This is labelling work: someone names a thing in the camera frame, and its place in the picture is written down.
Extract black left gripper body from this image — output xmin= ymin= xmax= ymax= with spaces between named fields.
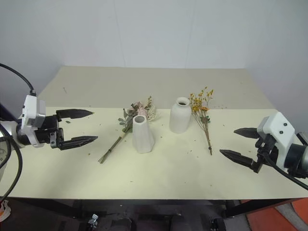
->
xmin=34 ymin=115 xmax=64 ymax=150

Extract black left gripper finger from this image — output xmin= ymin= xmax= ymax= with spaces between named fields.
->
xmin=58 ymin=136 xmax=99 ymax=151
xmin=56 ymin=109 xmax=93 ymax=121

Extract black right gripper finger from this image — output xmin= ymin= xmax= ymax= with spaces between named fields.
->
xmin=219 ymin=149 xmax=256 ymax=169
xmin=233 ymin=127 xmax=260 ymax=139

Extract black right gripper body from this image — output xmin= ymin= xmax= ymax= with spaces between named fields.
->
xmin=252 ymin=134 xmax=280 ymax=174

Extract white faceted ceramic vase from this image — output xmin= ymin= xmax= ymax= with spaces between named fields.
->
xmin=132 ymin=115 xmax=155 ymax=155

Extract white round bottle vase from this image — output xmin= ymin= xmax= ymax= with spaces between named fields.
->
xmin=168 ymin=96 xmax=192 ymax=134

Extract yellow dried flower bunch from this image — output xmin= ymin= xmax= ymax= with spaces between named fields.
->
xmin=188 ymin=86 xmax=215 ymax=156

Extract pink dried flower bouquet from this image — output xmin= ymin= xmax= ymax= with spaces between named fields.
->
xmin=98 ymin=96 xmax=161 ymax=165

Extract white printed bag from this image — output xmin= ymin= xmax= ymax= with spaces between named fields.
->
xmin=0 ymin=199 xmax=11 ymax=222

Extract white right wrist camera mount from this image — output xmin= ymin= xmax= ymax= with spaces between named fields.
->
xmin=257 ymin=111 xmax=295 ymax=173

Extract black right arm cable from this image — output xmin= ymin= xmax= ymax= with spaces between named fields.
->
xmin=264 ymin=154 xmax=308 ymax=191

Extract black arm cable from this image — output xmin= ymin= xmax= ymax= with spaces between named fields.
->
xmin=264 ymin=154 xmax=308 ymax=191
xmin=0 ymin=63 xmax=37 ymax=96

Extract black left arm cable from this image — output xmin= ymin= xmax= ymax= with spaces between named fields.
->
xmin=0 ymin=63 xmax=37 ymax=96

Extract black metal table frame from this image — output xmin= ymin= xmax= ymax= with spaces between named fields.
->
xmin=0 ymin=196 xmax=308 ymax=218

